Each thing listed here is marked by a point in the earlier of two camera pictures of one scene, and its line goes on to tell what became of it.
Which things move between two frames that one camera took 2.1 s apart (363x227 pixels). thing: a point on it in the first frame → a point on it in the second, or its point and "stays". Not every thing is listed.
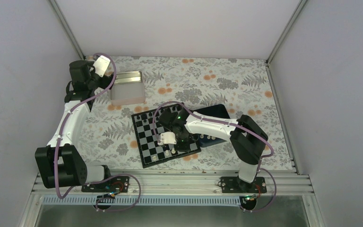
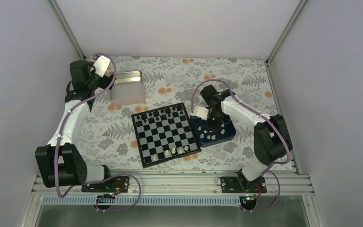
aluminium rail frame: x=185 y=183 stays
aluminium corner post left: x=66 y=28 stays
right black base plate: x=233 y=185 stays
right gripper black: x=185 y=147 → x=216 y=124
